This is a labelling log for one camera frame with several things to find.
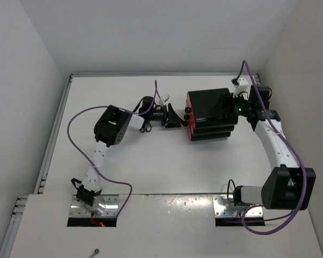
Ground white front platform board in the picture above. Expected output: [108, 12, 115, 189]
[10, 193, 322, 257]

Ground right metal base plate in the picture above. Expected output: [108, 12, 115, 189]
[213, 194, 263, 219]

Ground pink top drawer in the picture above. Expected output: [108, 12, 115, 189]
[185, 98, 193, 114]

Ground metal base plate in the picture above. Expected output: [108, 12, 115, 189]
[213, 194, 263, 219]
[69, 195, 119, 218]

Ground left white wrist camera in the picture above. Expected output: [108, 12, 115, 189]
[158, 94, 170, 106]

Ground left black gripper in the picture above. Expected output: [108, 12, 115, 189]
[148, 103, 184, 128]

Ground black handled scissors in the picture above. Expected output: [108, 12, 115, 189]
[139, 121, 152, 133]

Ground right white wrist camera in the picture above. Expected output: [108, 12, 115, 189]
[231, 77, 249, 98]

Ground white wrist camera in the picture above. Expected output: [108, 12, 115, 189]
[231, 77, 249, 98]
[158, 94, 170, 106]

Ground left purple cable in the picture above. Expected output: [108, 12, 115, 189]
[67, 80, 165, 216]

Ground black drawer cabinet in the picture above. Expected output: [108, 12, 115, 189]
[184, 88, 238, 141]

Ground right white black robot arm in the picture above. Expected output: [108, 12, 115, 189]
[211, 92, 316, 210]

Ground small metal wrench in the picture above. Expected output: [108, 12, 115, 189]
[88, 248, 100, 258]

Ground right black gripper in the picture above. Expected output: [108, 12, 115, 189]
[209, 92, 252, 120]

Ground purple cable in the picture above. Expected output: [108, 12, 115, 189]
[241, 60, 307, 235]
[67, 80, 165, 216]

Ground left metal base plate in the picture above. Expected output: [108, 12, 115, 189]
[69, 195, 119, 218]

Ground pink drawer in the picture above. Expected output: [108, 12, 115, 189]
[183, 113, 194, 128]
[187, 123, 194, 141]
[185, 98, 193, 114]

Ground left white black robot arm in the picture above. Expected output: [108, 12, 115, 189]
[71, 96, 188, 212]

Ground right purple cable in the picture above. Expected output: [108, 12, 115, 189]
[241, 60, 307, 235]

